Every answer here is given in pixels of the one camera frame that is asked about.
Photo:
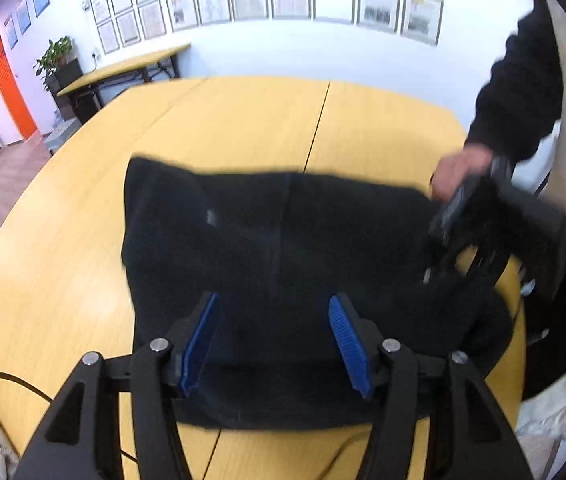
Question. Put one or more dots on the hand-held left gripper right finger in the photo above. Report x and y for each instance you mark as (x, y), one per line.
(349, 345)

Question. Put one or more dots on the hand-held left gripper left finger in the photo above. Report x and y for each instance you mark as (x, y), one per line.
(202, 340)

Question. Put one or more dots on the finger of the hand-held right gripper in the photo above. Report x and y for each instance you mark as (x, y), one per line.
(438, 265)
(490, 262)

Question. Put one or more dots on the black garment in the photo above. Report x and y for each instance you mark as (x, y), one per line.
(283, 240)

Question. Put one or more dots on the person's right forearm black sleeve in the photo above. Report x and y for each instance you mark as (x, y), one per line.
(518, 85)

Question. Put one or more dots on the person's right hand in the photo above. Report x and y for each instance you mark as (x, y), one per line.
(460, 170)

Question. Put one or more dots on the white bag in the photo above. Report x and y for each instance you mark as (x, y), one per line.
(553, 405)

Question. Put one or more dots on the grey box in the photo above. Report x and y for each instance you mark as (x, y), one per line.
(60, 136)

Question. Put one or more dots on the yellow folding table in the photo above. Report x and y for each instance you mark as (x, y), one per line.
(128, 66)

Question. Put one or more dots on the black cabinet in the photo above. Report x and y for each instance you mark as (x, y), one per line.
(69, 74)

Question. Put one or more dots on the orange door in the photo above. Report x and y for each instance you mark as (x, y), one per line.
(10, 90)

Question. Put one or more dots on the green potted plant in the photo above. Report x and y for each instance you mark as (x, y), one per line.
(55, 55)

